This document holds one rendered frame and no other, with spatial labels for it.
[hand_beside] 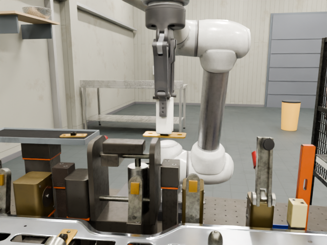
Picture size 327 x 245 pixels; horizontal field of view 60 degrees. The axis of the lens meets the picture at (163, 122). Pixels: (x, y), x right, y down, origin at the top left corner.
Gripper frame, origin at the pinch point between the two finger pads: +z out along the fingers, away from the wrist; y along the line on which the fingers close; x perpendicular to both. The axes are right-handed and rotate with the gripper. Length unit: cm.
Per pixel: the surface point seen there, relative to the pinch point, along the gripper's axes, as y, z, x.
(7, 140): -24, 14, -55
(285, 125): -588, 117, 173
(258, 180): -14.5, 18.3, 21.2
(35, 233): -0.2, 29.5, -30.9
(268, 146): -13.3, 9.1, 22.8
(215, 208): -76, 59, 13
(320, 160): -62, 27, 53
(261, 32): -965, -120, 166
